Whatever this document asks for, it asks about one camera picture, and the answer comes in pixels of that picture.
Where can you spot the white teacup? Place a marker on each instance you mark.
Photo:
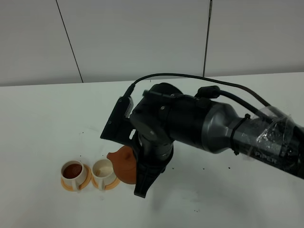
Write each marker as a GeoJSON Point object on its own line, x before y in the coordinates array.
{"type": "Point", "coordinates": [102, 168]}
{"type": "Point", "coordinates": [73, 174]}

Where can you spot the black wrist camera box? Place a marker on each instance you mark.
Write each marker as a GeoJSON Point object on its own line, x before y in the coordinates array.
{"type": "Point", "coordinates": [118, 127]}

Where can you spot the orange saucer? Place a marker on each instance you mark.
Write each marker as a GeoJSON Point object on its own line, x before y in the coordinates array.
{"type": "Point", "coordinates": [105, 183]}
{"type": "Point", "coordinates": [81, 186]}

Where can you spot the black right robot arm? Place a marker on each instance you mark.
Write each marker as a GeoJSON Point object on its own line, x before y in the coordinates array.
{"type": "Point", "coordinates": [213, 120]}

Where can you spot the right orange saucer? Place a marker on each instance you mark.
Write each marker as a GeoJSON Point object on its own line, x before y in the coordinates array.
{"type": "Point", "coordinates": [105, 183]}

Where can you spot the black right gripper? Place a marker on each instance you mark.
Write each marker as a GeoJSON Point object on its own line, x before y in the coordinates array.
{"type": "Point", "coordinates": [152, 157]}

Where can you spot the left white teacup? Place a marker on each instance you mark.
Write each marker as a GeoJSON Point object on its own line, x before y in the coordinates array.
{"type": "Point", "coordinates": [73, 174]}

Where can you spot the right white teacup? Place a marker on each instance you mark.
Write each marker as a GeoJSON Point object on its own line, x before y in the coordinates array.
{"type": "Point", "coordinates": [102, 168]}

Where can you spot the left orange saucer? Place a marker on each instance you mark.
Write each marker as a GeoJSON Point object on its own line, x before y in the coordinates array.
{"type": "Point", "coordinates": [81, 186]}

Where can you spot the brown clay teapot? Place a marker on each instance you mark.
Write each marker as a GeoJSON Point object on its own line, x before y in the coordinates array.
{"type": "Point", "coordinates": [124, 164]}

